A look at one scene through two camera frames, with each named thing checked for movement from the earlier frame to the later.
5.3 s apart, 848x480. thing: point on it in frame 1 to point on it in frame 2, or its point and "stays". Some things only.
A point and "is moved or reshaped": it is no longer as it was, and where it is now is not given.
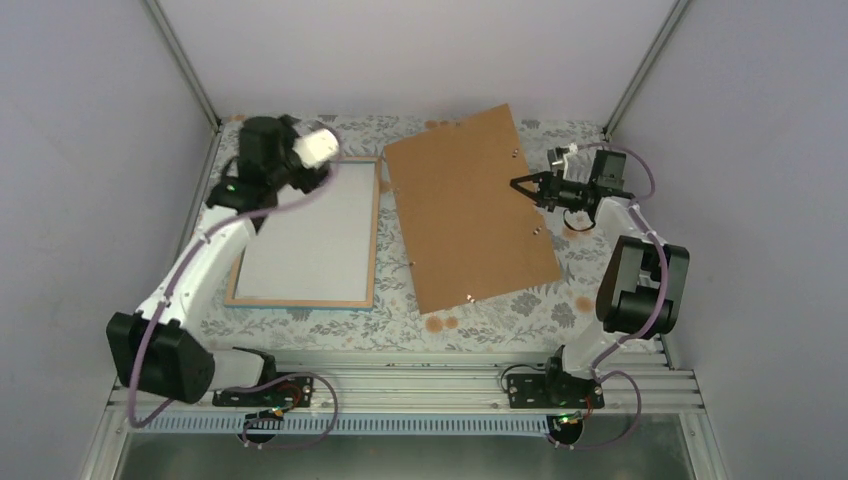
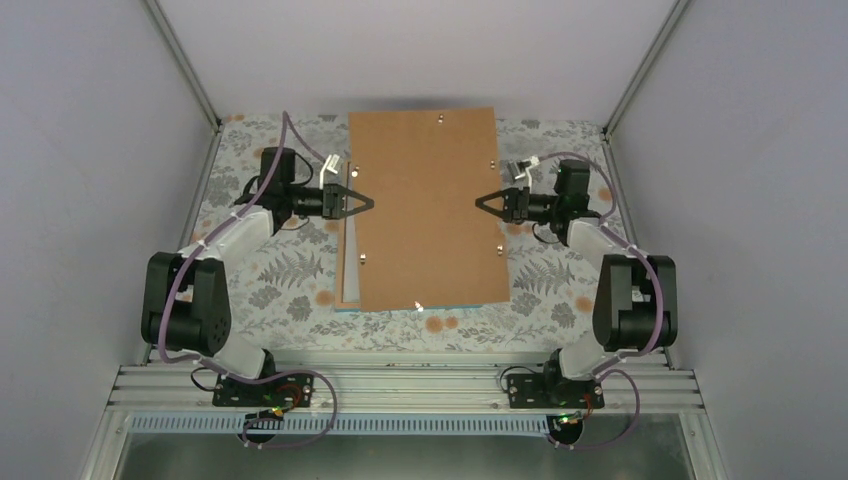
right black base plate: (549, 391) stays
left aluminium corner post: (181, 61) stays
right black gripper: (550, 193) to (517, 204)
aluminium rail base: (645, 392) stays
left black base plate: (286, 393) stays
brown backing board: (469, 232) is moved or reshaped
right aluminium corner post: (612, 122) stays
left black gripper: (312, 180) to (332, 195)
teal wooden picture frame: (232, 292) to (347, 289)
